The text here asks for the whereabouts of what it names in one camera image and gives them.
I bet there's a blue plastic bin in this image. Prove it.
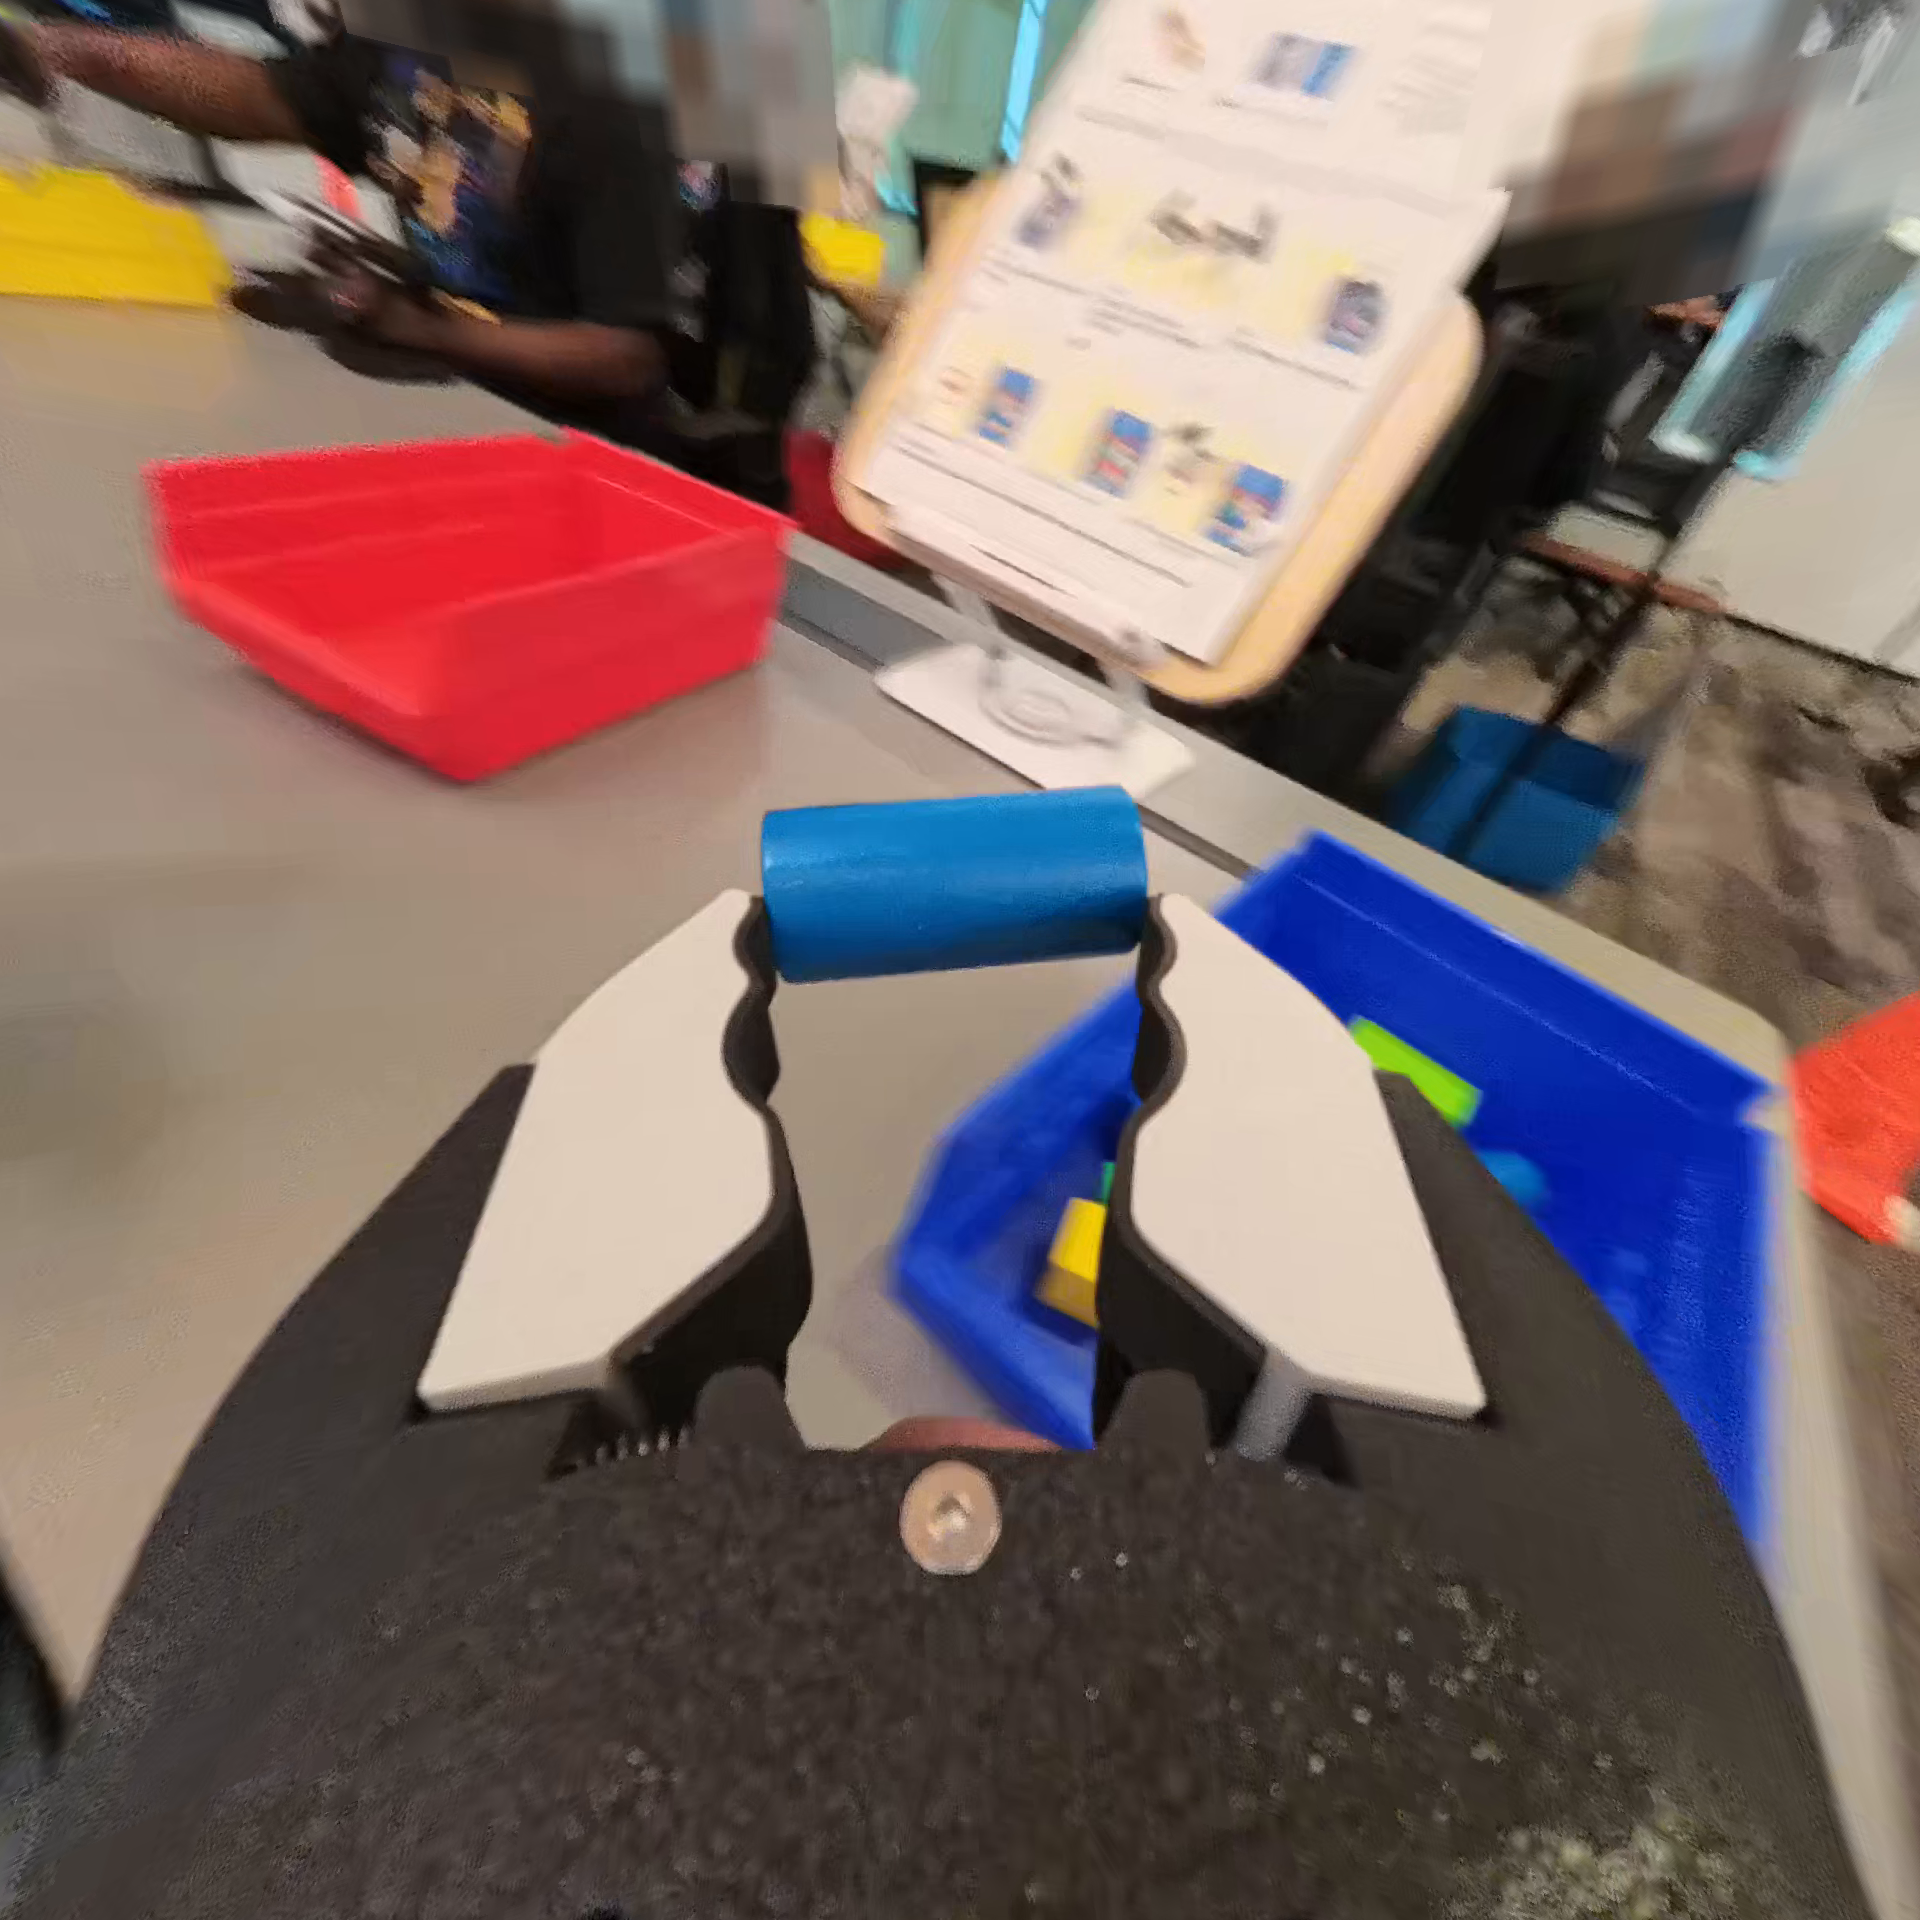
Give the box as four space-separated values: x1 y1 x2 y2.
892 833 1781 1548

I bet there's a yellow plastic bin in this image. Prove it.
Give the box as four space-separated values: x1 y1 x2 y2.
0 167 234 306

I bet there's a small yellow box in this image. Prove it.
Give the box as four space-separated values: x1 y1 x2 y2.
799 212 893 294

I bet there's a red bag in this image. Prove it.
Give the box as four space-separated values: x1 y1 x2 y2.
779 431 900 572

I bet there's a yellow wooden block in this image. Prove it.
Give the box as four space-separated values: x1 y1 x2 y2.
1034 1200 1109 1330

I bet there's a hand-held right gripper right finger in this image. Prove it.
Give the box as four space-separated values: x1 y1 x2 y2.
1097 895 1490 1458

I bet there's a long green wooden block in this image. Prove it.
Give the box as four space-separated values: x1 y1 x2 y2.
1348 1018 1481 1131

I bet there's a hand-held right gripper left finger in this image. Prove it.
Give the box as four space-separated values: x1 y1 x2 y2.
419 891 812 1416

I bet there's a clipboard with instruction sheet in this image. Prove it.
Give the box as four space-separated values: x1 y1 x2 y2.
834 0 1519 709

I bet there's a red plastic bin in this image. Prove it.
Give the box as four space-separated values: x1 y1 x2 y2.
145 431 793 787

